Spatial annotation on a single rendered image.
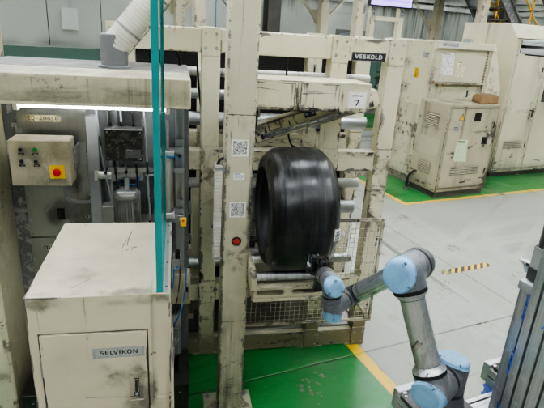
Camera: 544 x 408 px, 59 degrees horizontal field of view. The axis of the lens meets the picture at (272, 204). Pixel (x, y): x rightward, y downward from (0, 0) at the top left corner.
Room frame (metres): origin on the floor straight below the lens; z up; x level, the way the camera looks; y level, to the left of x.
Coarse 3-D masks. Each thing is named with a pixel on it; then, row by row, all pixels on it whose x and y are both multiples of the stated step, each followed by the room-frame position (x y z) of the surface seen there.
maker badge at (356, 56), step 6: (354, 54) 2.78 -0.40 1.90; (360, 54) 2.79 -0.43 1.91; (366, 54) 2.80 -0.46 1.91; (372, 54) 2.80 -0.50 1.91; (378, 54) 2.81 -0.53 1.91; (384, 54) 2.82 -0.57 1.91; (354, 60) 2.78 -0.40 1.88; (360, 60) 2.79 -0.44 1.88; (366, 60) 2.80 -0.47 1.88; (372, 60) 2.80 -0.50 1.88; (378, 60) 2.81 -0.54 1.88; (384, 60) 2.82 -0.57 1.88
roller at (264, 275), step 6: (294, 270) 2.09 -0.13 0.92; (300, 270) 2.09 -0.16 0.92; (258, 276) 2.03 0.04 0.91; (264, 276) 2.03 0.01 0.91; (270, 276) 2.04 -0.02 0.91; (276, 276) 2.05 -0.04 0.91; (282, 276) 2.05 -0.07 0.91; (288, 276) 2.06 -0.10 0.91; (294, 276) 2.06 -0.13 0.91; (300, 276) 2.07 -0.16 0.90; (306, 276) 2.07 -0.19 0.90; (312, 276) 2.08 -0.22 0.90
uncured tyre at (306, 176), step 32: (288, 160) 2.09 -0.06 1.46; (320, 160) 2.12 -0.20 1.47; (256, 192) 2.39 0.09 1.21; (288, 192) 1.96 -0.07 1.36; (320, 192) 1.99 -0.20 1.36; (256, 224) 2.34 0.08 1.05; (288, 224) 1.92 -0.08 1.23; (320, 224) 1.94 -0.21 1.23; (288, 256) 1.94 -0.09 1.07; (320, 256) 1.97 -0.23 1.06
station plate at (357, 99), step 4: (352, 92) 2.46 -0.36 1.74; (356, 92) 2.46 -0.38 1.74; (360, 92) 2.46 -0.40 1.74; (364, 92) 2.47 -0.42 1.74; (352, 96) 2.46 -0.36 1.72; (356, 96) 2.46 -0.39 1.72; (360, 96) 2.46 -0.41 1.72; (364, 96) 2.47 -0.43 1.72; (352, 100) 2.46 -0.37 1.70; (356, 100) 2.46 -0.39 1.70; (360, 100) 2.46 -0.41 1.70; (364, 100) 2.47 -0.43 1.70; (348, 104) 2.45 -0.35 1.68; (352, 104) 2.46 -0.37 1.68; (356, 104) 2.46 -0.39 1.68; (360, 104) 2.47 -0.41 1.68; (364, 104) 2.47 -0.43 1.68
